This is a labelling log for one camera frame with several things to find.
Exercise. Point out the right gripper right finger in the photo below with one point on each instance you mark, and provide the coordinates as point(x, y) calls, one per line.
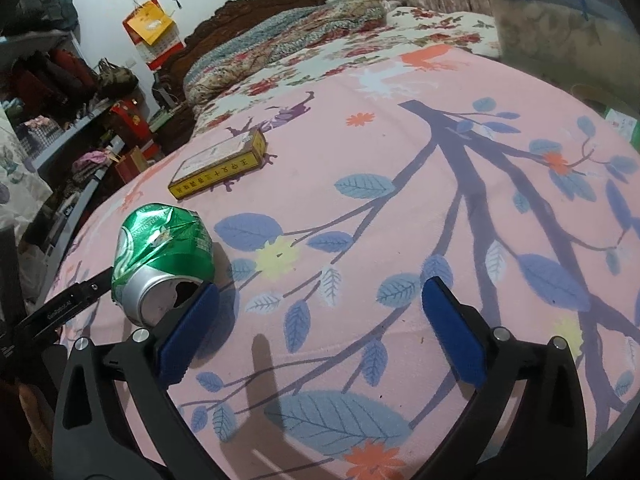
point(526, 418)

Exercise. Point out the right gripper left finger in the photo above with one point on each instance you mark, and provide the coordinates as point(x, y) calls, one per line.
point(92, 438)

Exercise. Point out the crushed green soda can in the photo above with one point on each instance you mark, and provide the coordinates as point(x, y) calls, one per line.
point(160, 251)

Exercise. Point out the yellow cardboard box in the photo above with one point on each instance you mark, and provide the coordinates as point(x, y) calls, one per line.
point(219, 163)

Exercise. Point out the cluttered metal shelf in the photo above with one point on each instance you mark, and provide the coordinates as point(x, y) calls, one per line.
point(62, 123)

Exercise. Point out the pink patterned bed sheet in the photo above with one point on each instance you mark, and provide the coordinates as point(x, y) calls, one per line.
point(435, 163)

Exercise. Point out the dark wooden headboard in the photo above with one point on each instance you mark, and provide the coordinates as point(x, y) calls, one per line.
point(229, 21)

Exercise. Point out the floral quilt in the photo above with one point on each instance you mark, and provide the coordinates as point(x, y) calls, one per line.
point(303, 45)

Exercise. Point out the yellow red hanging calendar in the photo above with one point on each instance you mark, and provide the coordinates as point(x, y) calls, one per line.
point(153, 32)

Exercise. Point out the clear storage bin blue lid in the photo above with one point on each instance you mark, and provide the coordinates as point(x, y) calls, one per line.
point(570, 42)

